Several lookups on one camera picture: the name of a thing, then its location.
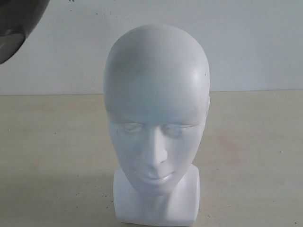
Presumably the white mannequin head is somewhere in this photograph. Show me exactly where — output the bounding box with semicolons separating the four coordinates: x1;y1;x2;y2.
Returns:
104;25;210;227

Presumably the black helmet with tinted visor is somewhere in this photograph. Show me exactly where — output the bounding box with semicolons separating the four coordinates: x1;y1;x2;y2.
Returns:
0;0;50;64

